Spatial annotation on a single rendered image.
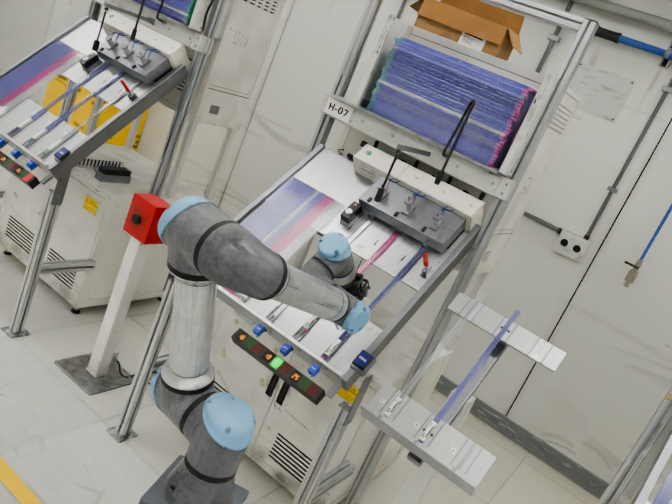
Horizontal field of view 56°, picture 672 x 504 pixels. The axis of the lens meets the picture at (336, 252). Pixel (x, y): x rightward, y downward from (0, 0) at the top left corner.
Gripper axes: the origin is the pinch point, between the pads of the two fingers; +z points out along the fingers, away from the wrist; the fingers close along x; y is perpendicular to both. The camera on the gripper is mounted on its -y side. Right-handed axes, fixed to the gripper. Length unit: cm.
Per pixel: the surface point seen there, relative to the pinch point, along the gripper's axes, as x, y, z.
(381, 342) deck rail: -3.3, 11.0, 10.0
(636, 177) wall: 158, 74, 108
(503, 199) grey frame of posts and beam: 54, 31, 8
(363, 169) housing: 58, -20, 14
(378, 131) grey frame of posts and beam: 70, -18, 6
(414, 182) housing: 55, 0, 10
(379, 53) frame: 88, -23, -12
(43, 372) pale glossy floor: -43, -119, 51
